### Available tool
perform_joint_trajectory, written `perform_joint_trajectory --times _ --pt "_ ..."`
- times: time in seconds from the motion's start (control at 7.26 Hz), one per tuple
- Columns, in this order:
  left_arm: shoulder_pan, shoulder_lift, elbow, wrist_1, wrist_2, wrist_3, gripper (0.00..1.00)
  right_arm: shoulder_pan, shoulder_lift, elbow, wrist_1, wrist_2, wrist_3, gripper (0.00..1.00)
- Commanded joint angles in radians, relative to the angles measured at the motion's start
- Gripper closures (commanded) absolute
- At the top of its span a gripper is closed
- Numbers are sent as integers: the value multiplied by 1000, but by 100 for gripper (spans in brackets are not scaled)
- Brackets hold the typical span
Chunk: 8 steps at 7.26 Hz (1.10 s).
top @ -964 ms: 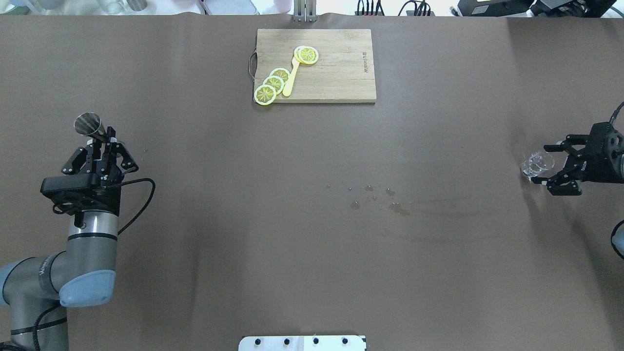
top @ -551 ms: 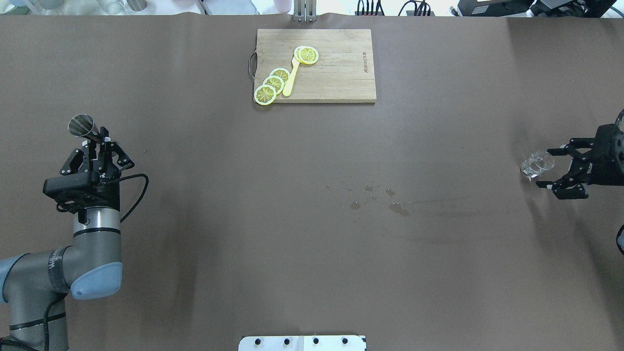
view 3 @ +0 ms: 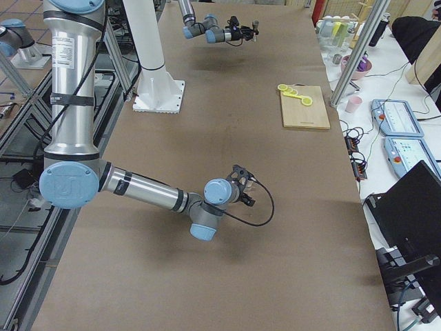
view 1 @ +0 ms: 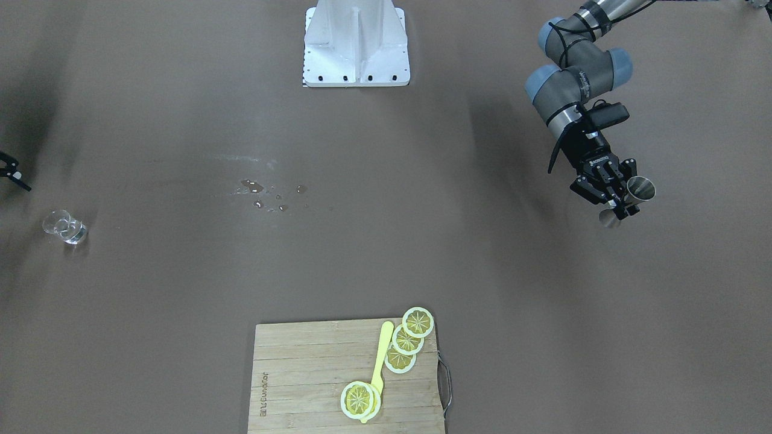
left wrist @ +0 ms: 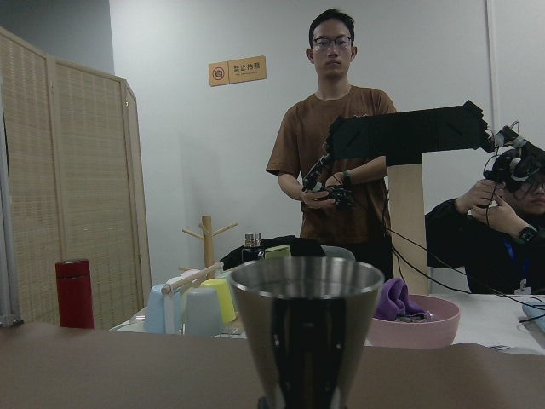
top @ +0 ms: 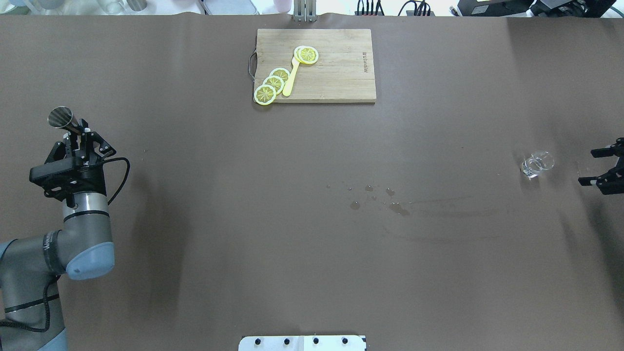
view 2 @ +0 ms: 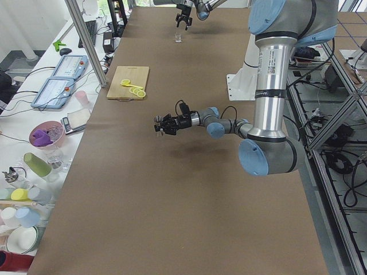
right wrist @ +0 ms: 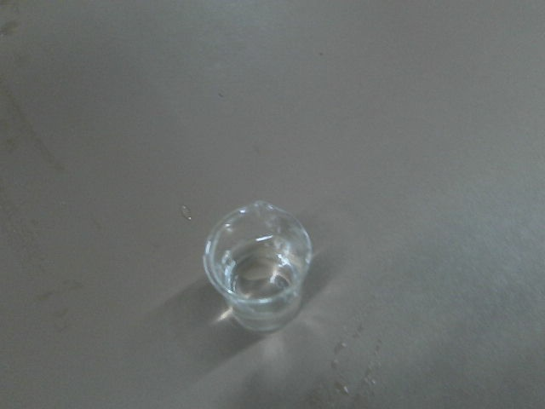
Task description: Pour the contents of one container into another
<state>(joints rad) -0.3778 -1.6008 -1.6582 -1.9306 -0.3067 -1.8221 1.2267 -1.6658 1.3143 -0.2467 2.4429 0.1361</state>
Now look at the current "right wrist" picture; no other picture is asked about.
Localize clear glass shaker cup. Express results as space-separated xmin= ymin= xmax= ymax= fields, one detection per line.
xmin=203 ymin=200 xmax=313 ymax=332

